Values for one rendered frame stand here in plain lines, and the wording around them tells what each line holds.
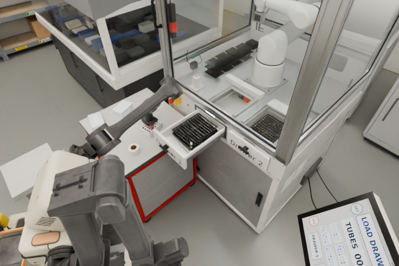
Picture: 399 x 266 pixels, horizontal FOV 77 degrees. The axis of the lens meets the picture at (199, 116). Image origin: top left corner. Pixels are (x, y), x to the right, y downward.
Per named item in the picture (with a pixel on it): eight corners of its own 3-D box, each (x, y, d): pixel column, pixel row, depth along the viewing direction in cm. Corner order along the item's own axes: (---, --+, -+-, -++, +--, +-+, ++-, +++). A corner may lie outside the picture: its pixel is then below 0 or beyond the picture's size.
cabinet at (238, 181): (259, 240, 191) (282, 184, 136) (174, 160, 246) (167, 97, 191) (321, 168, 237) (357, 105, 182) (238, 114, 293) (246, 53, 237)
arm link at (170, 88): (173, 69, 103) (188, 88, 105) (170, 75, 117) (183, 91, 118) (82, 139, 96) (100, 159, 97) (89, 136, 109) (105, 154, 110)
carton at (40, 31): (38, 39, 407) (30, 22, 388) (32, 32, 424) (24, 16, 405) (63, 31, 427) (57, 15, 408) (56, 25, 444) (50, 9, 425)
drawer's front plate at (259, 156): (265, 171, 140) (268, 160, 132) (227, 142, 155) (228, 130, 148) (267, 170, 141) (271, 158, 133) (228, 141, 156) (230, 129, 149)
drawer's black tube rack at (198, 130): (191, 152, 148) (190, 145, 143) (172, 136, 157) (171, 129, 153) (217, 133, 158) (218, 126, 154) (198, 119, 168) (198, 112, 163)
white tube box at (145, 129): (149, 137, 167) (149, 133, 164) (141, 132, 171) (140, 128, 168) (162, 126, 174) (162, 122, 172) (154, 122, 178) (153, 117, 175)
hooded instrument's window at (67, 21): (112, 78, 192) (95, 19, 161) (36, 13, 288) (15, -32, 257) (217, 32, 247) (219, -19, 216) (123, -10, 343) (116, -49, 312)
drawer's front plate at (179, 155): (184, 170, 141) (183, 158, 134) (154, 141, 157) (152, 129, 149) (187, 168, 142) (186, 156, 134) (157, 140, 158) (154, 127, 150)
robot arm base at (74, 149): (70, 145, 104) (65, 169, 96) (82, 135, 102) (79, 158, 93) (88, 153, 110) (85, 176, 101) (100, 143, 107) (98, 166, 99)
